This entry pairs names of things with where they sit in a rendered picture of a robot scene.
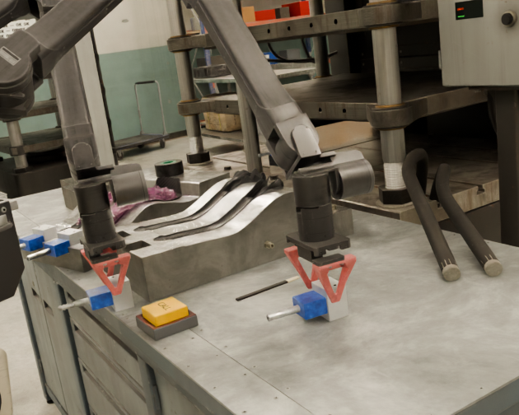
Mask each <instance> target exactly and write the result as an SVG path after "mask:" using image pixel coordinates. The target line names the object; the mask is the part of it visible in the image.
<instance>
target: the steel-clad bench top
mask: <svg viewBox="0 0 519 415"><path fill-rule="evenodd" d="M14 199H16V200H17V202H18V207H19V208H18V209H17V210H14V211H12V215H13V219H14V222H15V227H16V233H17V236H19V237H22V236H25V235H29V234H32V233H33V231H32V228H35V227H37V226H42V225H44V224H45V225H51V226H56V225H58V224H59V223H60V222H61V221H63V220H64V219H65V218H66V217H67V216H68V215H69V214H70V213H71V212H72V210H71V209H69V208H67V207H66V205H65V201H64V196H63V191H62V188H59V189H53V190H49V191H45V192H42V193H37V194H32V195H27V196H24V197H20V198H14ZM352 214H353V230H354V234H352V235H347V236H346V237H348V238H350V244H351V247H350V248H347V249H340V248H338V249H334V250H331V251H328V250H326V254H324V255H323V257H326V256H329V255H332V254H341V255H346V254H353V255H355V256H356V259H357V261H356V263H355V264H354V266H353V270H352V272H351V273H350V275H349V277H348V280H347V282H346V284H345V286H346V295H347V302H348V316H345V317H343V318H340V319H336V320H333V321H328V320H327V319H325V318H324V317H322V316H321V315H320V316H317V317H315V318H312V319H308V320H305V319H303V318H302V317H301V316H300V315H298V314H293V315H289V316H285V317H282V318H280V319H276V320H273V321H270V322H269V321H268V320H267V317H266V315H267V314H270V313H273V312H276V311H279V310H283V309H286V308H288V307H292V306H293V303H292V297H293V296H297V295H300V294H302V293H305V292H309V291H312V289H308V288H307V287H306V284H305V283H304V282H303V281H302V278H301V277H300V275H299V273H298V272H297V270H296V269H295V268H294V266H293V265H292V263H291V261H290V260H289V258H288V257H287V256H286V257H283V258H281V259H276V260H274V261H272V262H269V263H265V264H262V265H260V266H257V267H254V268H250V269H247V270H245V271H242V272H239V273H235V274H232V275H230V276H227V277H223V278H221V279H218V280H216V281H213V282H209V283H206V284H203V285H201V286H198V287H194V288H191V289H189V290H186V291H182V292H179V293H176V294H174V295H171V296H168V297H165V298H162V299H160V300H157V301H153V302H149V301H147V300H145V299H144V298H142V297H141V296H140V295H138V294H137V293H136V292H134V291H132V290H131V291H132V295H133V303H134V307H131V308H128V309H125V310H120V311H117V312H115V310H114V309H113V307H112V306H111V305H110V306H107V307H105V308H106V309H107V310H108V311H109V312H110V313H111V314H112V315H114V316H115V317H116V318H117V319H119V320H120V321H121V322H122V323H124V324H125V325H126V326H127V327H129V328H130V329H131V330H132V331H134V332H135V333H136V334H137V335H138V336H139V337H140V338H141V339H143V340H144V341H145V342H146V343H148V344H149V345H150V346H151V347H153V348H154V349H155V350H156V351H158V352H159V353H160V354H161V355H162V356H163V357H164V358H165V359H167V360H168V361H169V362H170V363H172V364H173V365H174V366H176V367H177V368H178V369H179V370H180V371H182V372H183V373H184V374H185V375H187V376H188V377H189V378H190V379H191V380H192V381H193V382H194V383H196V384H197V385H198V386H200V387H201V388H202V389H203V390H205V391H206V392H207V393H208V394H210V395H211V396H212V397H213V398H214V399H216V400H217V401H218V402H219V403H220V404H221V405H222V406H224V407H225V408H226V409H227V410H229V411H230V412H231V413H232V414H234V415H455V414H457V413H459V412H460V411H462V410H464V409H466V408H468V407H469V406H471V405H472V404H474V403H477V402H478V401H480V400H481V399H483V398H485V397H487V396H489V395H490V394H492V393H494V392H496V391H497V390H499V389H501V388H502V387H504V386H506V385H508V384H510V383H512V382H513V381H514V380H517V379H519V247H516V246H511V245H505V244H501V243H498V242H493V241H490V240H484V241H485V242H486V244H487V245H488V246H489V248H490V249H491V250H492V251H493V253H494V254H495V256H496V257H497V259H498V260H499V262H500V263H501V265H502V266H503V270H502V272H501V273H500V274H499V275H498V276H495V277H490V276H489V275H488V274H487V273H486V272H485V271H484V269H483V268H482V266H481V265H480V263H479V261H478V260H477V258H476V257H475V256H474V254H473V253H472V251H471V250H470V248H469V246H468V245H467V244H466V242H465V240H464V239H463V237H462V236H461V234H458V233H455V232H450V231H444V230H442V233H443V235H444V237H445V239H446V241H447V243H448V245H449V248H450V250H451V252H452V254H453V256H454V259H455V261H456V263H457V265H458V267H459V269H460V271H461V275H460V277H459V278H458V279H457V280H455V281H447V280H446V279H445V278H444V277H443V275H442V271H441V269H440V267H439V265H438V262H437V260H436V257H435V255H434V253H433V250H432V247H431V245H430V243H429V241H428V238H427V236H426V233H425V231H424V229H423V226H422V225H419V224H415V223H411V222H407V221H401V220H397V219H394V218H389V217H383V216H379V215H376V214H372V213H368V212H362V211H358V210H354V209H352ZM55 267H56V268H57V269H58V270H59V271H60V272H62V273H63V274H64V275H65V276H67V277H68V278H69V279H70V280H72V281H73V282H74V283H76V284H77V285H78V286H79V287H80V288H81V289H82V290H83V291H86V290H90V289H92V288H96V287H101V286H104V285H105V284H104V283H103V282H102V281H101V279H100V278H99V277H98V275H97V274H96V272H95V271H94V269H92V270H90V271H87V272H85V273H83V272H79V271H75V270H71V269H68V268H61V267H58V266H55ZM295 276H298V277H300V278H299V279H297V280H295V281H292V282H289V283H286V284H283V285H281V286H279V287H275V288H273V289H270V290H267V291H264V292H261V293H259V294H257V295H254V296H251V297H248V298H245V299H243V300H241V301H236V298H237V297H240V296H244V295H246V294H249V293H251V292H253V291H258V290H259V289H262V288H265V287H268V286H271V285H273V284H275V283H278V282H282V281H284V280H287V279H289V278H291V277H295ZM170 297H174V298H175V299H176V300H178V301H180V302H182V303H183V304H185V305H187V307H188V310H191V311H192V312H194V313H195V314H196V315H197V318H198V323H199V325H197V326H195V327H193V328H190V329H186V330H184V331H181V332H179V333H175V334H173V335H171V336H168V337H166V338H162V339H160V340H157V341H155V340H154V339H152V338H151V337H150V336H148V335H147V334H146V333H144V332H143V331H142V330H141V329H140V328H139V327H138V326H137V322H136V318H135V317H136V315H140V314H142V313H143V312H142V307H143V306H145V305H150V304H152V303H155V302H158V301H162V300H165V299H167V298H170Z"/></svg>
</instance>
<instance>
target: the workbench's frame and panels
mask: <svg viewBox="0 0 519 415"><path fill-rule="evenodd" d="M21 254H22V258H23V261H24V265H25V269H24V272H23V274H22V276H21V280H20V282H19V284H18V290H19V293H20V297H21V303H22V307H23V310H24V314H25V317H26V324H27V328H28V331H29V335H30V341H31V345H32V348H33V352H34V355H35V362H36V365H37V369H38V372H39V377H40V383H41V386H42V390H43V394H44V397H45V399H46V402H47V403H48V404H52V403H54V404H55V405H56V407H57V408H58V410H59V411H60V412H61V414H62V415H234V414H232V413H231V412H230V411H229V410H227V409H226V408H225V407H224V406H222V405H221V404H220V403H219V402H218V401H217V400H216V399H214V398H213V397H212V396H211V395H210V394H208V393H207V392H206V391H205V390H203V389H202V388H201V387H200V386H198V385H197V384H196V383H194V382H193V381H192V380H191V379H190V378H189V377H188V376H187V375H185V374H184V373H183V372H182V371H180V370H179V369H178V368H177V367H176V366H174V365H173V364H172V363H170V362H169V361H168V360H167V359H165V358H164V357H163V356H162V355H161V354H160V353H159V352H158V351H156V350H155V349H154V348H153V347H151V346H150V345H149V344H148V343H146V342H145V341H144V340H143V339H141V338H140V337H139V336H138V335H137V334H136V333H135V332H134V331H132V330H131V329H130V328H129V327H127V326H126V325H125V324H124V323H122V322H121V321H120V320H119V319H117V318H116V317H115V316H114V315H112V314H111V313H110V312H109V311H108V310H107V309H106V308H105V307H104V308H101V309H98V310H92V309H91V307H90V306H89V305H82V306H79V307H76V308H75V307H73V308H69V309H66V310H63V311H59V310H58V307H59V306H62V305H66V304H69V303H71V302H72V303H73V302H74V301H78V300H81V299H84V298H87V295H86V292H85V291H83V290H82V289H81V288H80V287H79V286H78V285H77V284H76V283H74V282H73V281H72V280H70V279H69V278H68V277H67V276H65V275H64V274H63V273H62V272H60V271H59V270H58V269H57V268H56V267H55V266H53V265H50V264H46V263H40V262H36V261H32V260H31V261H27V260H26V259H24V257H23V253H22V250H21ZM455 415H519V379H517V380H514V381H513V382H512V383H510V384H508V385H506V386H504V387H502V388H501V389H499V390H497V391H496V392H494V393H492V394H490V395H489V396H487V397H485V398H483V399H481V400H480V401H478V402H477V403H474V404H472V405H471V406H469V407H468V408H466V409H464V410H462V411H460V412H459V413H457V414H455Z"/></svg>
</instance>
